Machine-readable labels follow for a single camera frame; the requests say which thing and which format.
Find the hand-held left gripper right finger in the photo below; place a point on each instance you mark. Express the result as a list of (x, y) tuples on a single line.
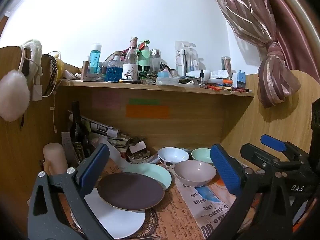
[(225, 170)]

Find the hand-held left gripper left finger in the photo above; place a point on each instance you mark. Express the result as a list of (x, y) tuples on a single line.
[(96, 162)]

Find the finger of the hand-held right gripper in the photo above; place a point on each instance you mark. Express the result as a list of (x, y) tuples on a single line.
[(265, 155), (272, 142)]

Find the pink bowl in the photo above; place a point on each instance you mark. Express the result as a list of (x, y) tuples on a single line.
[(195, 171)]

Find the brown plate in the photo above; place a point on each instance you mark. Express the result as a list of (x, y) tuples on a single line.
[(130, 191)]

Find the mint green plate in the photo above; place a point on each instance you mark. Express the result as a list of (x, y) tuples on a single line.
[(157, 173)]

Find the mint green bowl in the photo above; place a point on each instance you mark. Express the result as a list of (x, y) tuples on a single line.
[(201, 155)]

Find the stack of papers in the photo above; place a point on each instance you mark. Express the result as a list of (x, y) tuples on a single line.
[(120, 142)]

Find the dark wine bottle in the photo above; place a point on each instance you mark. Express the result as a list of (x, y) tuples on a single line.
[(78, 132)]

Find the rolled newspaper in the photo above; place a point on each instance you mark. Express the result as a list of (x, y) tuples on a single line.
[(100, 127)]

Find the cream cylinder candle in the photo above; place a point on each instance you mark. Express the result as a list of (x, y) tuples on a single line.
[(55, 157)]

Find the small bowl of nuts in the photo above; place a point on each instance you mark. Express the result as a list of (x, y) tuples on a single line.
[(137, 156)]

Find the white card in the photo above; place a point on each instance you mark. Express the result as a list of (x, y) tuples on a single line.
[(137, 147)]

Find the printed newspaper table cover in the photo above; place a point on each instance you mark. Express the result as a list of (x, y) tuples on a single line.
[(190, 210)]

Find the white spotted bowl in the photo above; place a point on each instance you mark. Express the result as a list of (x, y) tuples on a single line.
[(172, 155)]

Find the white plate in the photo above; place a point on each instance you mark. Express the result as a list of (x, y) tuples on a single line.
[(117, 221)]

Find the blue pencil sharpener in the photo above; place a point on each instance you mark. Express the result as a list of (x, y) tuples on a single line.
[(239, 80)]

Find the orange sticky note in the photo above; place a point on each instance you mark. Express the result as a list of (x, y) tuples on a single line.
[(147, 111)]

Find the green sticky note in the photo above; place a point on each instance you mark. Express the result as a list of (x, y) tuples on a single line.
[(143, 101)]

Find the clear pencil container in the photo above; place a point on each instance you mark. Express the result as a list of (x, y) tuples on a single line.
[(226, 66)]

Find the wooden shelf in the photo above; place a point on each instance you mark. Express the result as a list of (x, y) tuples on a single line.
[(150, 88)]

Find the clear bottle with blue beads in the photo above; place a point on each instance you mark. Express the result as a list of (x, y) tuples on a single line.
[(114, 72)]

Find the pink cosmetic tube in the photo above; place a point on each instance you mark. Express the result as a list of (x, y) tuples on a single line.
[(85, 71)]

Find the black patterned headband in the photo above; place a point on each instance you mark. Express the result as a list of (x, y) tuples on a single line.
[(52, 75)]

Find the clear bottle with illustrated label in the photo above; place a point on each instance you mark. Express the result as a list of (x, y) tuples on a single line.
[(130, 67)]

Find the blue toner bottle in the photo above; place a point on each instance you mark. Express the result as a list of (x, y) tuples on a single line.
[(95, 60)]

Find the clear plastic case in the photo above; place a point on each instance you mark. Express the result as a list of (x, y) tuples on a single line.
[(167, 81)]

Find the white fluffy earmuffs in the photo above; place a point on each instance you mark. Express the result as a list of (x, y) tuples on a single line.
[(12, 95)]

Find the small blue box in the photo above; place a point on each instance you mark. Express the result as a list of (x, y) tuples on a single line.
[(163, 75)]

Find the green pump bottle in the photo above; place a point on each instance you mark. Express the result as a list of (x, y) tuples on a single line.
[(143, 57)]

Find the clear bottle with silver cap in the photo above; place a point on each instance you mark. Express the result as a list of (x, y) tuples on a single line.
[(155, 61)]

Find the toothbrush package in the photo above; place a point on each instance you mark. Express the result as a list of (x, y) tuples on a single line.
[(185, 60)]

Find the pink striped curtain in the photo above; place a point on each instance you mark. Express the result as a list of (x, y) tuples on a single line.
[(250, 12)]

